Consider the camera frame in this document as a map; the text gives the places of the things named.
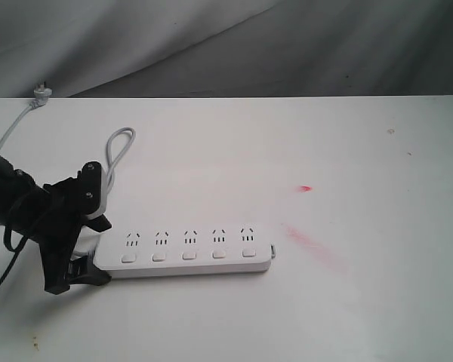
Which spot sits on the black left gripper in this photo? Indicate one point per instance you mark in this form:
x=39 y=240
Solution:
x=57 y=237

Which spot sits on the white five-socket power strip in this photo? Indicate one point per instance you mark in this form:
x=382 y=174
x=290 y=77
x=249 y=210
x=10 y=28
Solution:
x=183 y=250

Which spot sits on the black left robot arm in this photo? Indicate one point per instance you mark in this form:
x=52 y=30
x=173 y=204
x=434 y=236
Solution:
x=23 y=205

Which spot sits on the grey backdrop cloth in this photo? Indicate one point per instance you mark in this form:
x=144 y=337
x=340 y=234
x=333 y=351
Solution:
x=226 y=48

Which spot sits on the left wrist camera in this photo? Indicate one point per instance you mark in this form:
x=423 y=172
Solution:
x=92 y=190

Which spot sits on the white wall plug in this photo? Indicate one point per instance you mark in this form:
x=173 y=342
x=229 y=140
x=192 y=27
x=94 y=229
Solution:
x=42 y=94

